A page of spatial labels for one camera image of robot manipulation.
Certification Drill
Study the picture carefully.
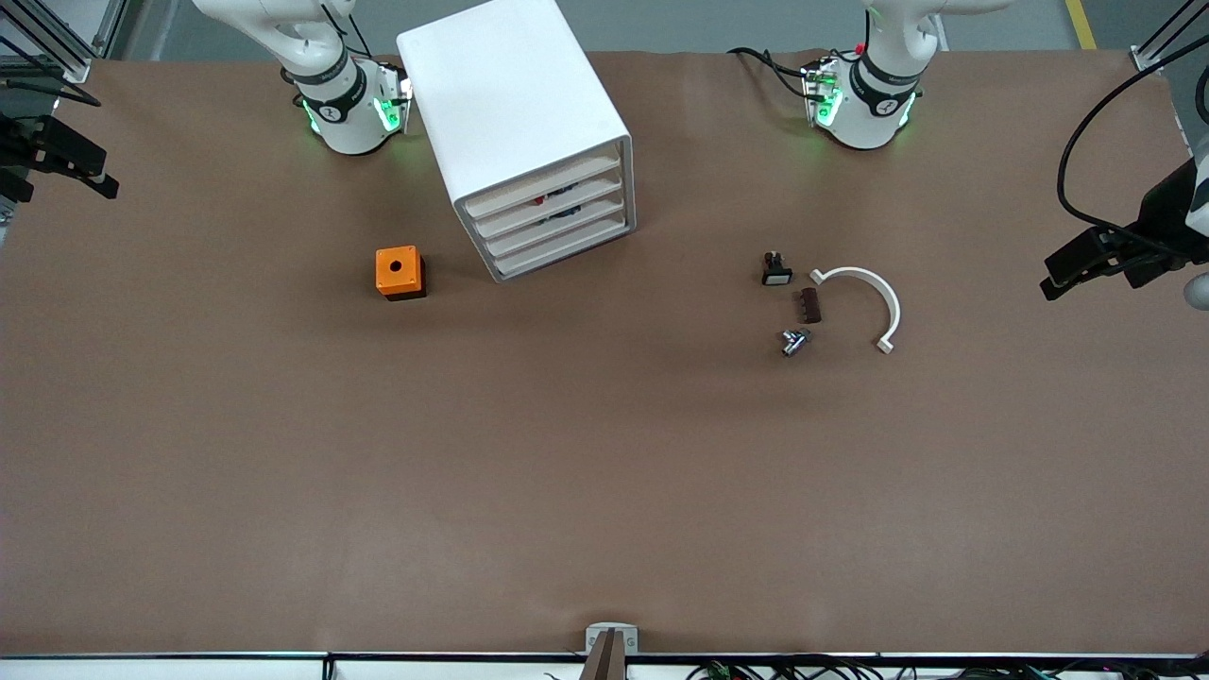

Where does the orange box with hole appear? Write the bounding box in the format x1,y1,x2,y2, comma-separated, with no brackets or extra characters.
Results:
375,246,427,301

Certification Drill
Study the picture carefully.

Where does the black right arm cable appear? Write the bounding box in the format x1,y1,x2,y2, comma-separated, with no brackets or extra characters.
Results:
0,76,100,107

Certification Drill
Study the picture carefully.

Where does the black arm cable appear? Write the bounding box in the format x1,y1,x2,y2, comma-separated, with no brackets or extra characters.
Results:
1056,33,1209,251
0,76,100,107

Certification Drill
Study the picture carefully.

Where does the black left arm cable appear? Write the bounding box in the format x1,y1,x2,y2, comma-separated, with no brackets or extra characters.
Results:
1056,33,1209,251

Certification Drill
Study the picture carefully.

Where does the aluminium frame post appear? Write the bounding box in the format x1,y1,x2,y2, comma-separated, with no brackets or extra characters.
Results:
0,0,128,84
1131,0,1209,74

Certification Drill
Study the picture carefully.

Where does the white curved bracket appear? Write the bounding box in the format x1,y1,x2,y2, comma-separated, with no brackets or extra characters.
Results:
809,266,902,355

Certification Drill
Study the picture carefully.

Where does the black right base cable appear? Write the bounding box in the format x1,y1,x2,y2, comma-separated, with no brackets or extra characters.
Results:
321,0,374,58

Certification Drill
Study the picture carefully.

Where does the black base cable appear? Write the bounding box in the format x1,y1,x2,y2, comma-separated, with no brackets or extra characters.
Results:
727,45,818,103
321,0,374,58

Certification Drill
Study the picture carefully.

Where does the black left base cable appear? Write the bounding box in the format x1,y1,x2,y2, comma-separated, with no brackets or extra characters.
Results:
727,45,818,103

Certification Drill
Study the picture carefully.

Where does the white table edge rail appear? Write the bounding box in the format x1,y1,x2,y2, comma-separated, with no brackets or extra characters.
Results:
0,650,1209,680

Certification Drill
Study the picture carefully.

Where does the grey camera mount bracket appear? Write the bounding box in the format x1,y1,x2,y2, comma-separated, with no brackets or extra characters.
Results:
581,621,639,680

